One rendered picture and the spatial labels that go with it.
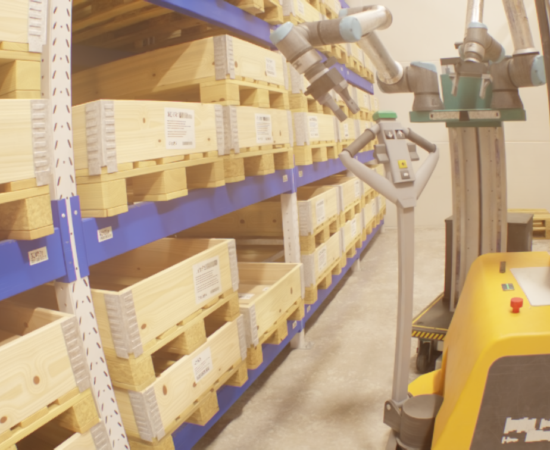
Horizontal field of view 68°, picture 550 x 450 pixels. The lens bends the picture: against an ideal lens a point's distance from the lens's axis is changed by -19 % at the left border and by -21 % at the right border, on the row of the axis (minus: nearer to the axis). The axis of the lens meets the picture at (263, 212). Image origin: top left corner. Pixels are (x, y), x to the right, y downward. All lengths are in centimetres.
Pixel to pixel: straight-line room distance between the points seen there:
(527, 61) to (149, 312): 193
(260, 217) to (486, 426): 237
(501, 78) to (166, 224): 168
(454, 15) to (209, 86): 543
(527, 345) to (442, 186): 593
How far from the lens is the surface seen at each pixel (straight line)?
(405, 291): 159
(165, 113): 167
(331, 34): 154
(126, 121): 148
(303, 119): 308
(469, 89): 260
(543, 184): 716
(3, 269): 118
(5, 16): 118
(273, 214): 318
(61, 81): 137
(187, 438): 199
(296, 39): 147
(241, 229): 329
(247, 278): 310
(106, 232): 147
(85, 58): 297
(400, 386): 174
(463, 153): 269
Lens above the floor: 135
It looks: 8 degrees down
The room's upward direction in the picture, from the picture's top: 5 degrees counter-clockwise
